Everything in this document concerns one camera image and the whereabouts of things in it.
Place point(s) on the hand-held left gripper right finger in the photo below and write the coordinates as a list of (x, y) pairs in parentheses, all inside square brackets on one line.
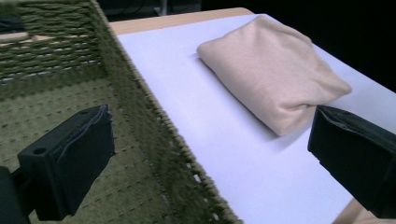
[(358, 155)]

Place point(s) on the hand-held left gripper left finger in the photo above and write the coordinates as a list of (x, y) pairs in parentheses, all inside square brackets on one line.
[(71, 161)]

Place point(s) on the white table mat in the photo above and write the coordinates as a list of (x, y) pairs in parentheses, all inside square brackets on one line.
[(218, 140)]

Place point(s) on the beige cloth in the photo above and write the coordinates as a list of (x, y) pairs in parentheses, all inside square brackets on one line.
[(267, 71)]

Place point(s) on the green woven basket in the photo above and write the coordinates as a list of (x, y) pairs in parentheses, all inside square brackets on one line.
[(140, 109)]

